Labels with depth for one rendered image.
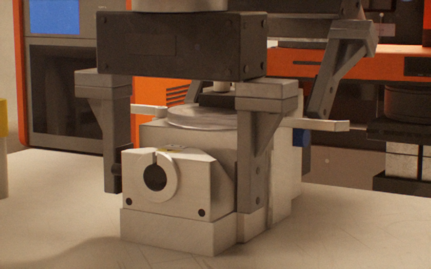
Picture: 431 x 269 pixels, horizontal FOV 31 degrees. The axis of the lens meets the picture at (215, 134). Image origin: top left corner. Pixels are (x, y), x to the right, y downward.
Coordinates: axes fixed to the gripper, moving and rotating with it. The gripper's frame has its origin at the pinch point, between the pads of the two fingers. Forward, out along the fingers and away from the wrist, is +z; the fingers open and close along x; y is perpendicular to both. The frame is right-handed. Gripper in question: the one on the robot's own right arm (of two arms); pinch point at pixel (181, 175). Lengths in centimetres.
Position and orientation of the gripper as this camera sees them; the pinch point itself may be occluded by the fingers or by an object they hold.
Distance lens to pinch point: 63.3
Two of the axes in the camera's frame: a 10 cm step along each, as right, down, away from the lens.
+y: 4.8, -1.6, 8.6
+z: 0.0, 9.8, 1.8
